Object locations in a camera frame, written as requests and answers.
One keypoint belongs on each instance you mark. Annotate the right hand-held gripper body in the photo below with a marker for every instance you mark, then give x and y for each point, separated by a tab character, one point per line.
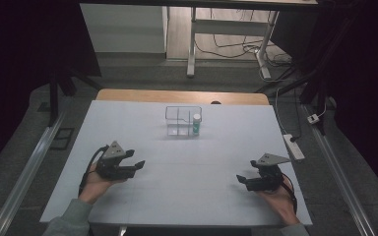
267	178

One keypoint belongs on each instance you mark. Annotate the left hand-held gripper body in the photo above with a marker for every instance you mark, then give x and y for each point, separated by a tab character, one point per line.
111	168

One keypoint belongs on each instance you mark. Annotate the clear plastic divided organizer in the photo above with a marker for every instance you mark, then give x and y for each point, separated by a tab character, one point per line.
178	126

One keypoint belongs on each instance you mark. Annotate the green and white glue stick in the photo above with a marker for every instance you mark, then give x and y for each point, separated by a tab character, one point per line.
196	124

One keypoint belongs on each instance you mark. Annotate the person's left hand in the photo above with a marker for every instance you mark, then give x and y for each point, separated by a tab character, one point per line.
95	187

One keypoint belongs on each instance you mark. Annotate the person's right hand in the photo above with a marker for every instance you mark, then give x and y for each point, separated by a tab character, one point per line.
279	201

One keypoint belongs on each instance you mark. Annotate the white power strip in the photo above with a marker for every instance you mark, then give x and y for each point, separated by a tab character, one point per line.
293	147

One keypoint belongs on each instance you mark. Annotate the white table board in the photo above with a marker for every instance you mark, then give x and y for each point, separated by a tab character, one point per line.
183	196

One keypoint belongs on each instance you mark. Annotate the wooden table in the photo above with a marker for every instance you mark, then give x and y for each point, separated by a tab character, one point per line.
177	96

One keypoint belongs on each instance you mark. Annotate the small white adapter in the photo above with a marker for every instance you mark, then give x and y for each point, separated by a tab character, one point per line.
313	118

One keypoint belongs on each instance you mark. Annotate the black stand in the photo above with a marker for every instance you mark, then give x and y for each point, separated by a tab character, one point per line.
53	98

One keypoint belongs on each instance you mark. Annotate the white cabinet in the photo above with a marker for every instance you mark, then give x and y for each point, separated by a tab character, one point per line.
121	28

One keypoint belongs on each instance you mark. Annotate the dark curtain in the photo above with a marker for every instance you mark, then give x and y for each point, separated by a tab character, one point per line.
367	82
16	65

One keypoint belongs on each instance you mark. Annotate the black floor frame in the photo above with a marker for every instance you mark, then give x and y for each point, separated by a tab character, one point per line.
62	139

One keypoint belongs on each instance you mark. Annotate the metal floor rail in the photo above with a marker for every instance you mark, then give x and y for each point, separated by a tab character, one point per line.
338	177
23	180

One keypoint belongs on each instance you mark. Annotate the white desk frame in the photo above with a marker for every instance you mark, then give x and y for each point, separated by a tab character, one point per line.
229	27

